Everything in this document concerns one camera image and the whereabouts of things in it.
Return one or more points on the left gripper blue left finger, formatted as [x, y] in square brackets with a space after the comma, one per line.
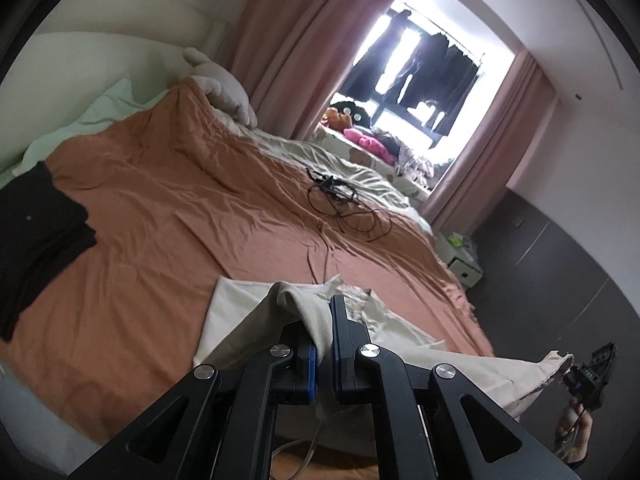
[281, 374]

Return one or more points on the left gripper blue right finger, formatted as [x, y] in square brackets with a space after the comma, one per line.
[365, 373]

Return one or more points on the cream white jacket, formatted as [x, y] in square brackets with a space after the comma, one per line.
[245, 317]

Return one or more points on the dark hanging clothes group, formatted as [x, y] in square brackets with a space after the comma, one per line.
[437, 74]

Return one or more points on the person right hand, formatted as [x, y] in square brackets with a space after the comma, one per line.
[574, 429]

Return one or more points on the white bedside drawer cabinet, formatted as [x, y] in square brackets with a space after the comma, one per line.
[458, 261]

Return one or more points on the green item on cabinet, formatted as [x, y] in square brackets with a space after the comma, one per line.
[456, 240]

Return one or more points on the orange brown bed blanket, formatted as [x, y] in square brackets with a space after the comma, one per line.
[178, 200]

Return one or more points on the pink garment on sill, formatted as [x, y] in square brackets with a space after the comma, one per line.
[369, 144]

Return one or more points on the right pink curtain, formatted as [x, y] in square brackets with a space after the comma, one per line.
[476, 180]

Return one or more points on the pink curtain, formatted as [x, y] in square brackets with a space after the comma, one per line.
[292, 55]
[476, 180]

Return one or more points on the black penguin plush toy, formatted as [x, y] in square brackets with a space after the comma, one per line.
[357, 115]

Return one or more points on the beige plush toy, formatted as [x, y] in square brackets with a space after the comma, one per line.
[221, 88]

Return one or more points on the black folded garment on bed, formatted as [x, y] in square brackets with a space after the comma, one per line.
[42, 231]

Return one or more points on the dark hanging coat left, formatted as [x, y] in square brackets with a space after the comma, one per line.
[363, 78]

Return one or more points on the light green pillow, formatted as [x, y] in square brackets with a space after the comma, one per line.
[113, 105]

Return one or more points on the left pink curtain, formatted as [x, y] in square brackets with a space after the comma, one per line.
[292, 55]

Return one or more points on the cream padded headboard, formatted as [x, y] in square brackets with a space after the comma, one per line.
[79, 54]

